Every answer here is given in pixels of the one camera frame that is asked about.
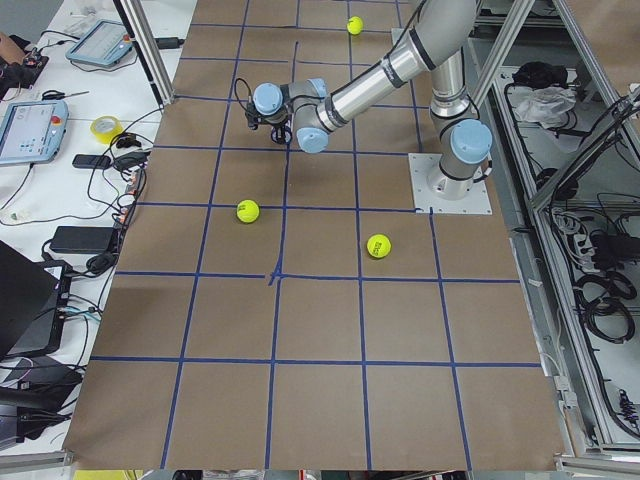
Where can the black laptop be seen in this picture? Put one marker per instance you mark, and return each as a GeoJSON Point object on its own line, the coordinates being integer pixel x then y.
{"type": "Point", "coordinates": [33, 295]}

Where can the black power adapter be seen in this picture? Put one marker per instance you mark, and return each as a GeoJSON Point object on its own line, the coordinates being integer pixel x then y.
{"type": "Point", "coordinates": [82, 239]}

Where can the yellow tape roll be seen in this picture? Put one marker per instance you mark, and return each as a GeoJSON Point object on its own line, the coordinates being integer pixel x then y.
{"type": "Point", "coordinates": [106, 128]}

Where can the yellow Roland Garros tennis ball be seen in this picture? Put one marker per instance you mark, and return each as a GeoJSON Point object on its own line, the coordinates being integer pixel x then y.
{"type": "Point", "coordinates": [378, 246]}

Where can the yellow tennis ball centre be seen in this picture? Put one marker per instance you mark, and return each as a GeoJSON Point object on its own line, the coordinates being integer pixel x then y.
{"type": "Point", "coordinates": [355, 25]}

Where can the yellow tennis ball near gripper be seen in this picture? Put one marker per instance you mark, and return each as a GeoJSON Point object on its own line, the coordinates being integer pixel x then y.
{"type": "Point", "coordinates": [247, 211]}

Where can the aluminium frame post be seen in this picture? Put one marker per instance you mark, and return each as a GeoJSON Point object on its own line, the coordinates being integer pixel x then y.
{"type": "Point", "coordinates": [135, 21]}

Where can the blue teach pendant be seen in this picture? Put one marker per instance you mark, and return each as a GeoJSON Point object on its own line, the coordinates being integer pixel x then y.
{"type": "Point", "coordinates": [105, 44]}
{"type": "Point", "coordinates": [32, 131]}

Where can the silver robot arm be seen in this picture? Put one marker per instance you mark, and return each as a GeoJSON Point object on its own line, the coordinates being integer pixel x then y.
{"type": "Point", "coordinates": [305, 111]}

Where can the blue teach pendant far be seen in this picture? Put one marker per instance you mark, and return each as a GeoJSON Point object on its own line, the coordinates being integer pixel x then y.
{"type": "Point", "coordinates": [105, 44]}

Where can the blue teach pendant near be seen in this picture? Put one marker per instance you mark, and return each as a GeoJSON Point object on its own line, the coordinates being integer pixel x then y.
{"type": "Point", "coordinates": [32, 131]}

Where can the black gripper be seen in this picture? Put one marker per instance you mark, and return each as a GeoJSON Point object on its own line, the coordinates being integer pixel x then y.
{"type": "Point", "coordinates": [278, 126]}

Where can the black scissors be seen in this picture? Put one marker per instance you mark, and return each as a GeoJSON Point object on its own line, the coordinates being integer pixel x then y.
{"type": "Point", "coordinates": [59, 95]}

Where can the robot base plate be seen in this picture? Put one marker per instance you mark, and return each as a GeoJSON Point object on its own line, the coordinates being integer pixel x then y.
{"type": "Point", "coordinates": [434, 192]}

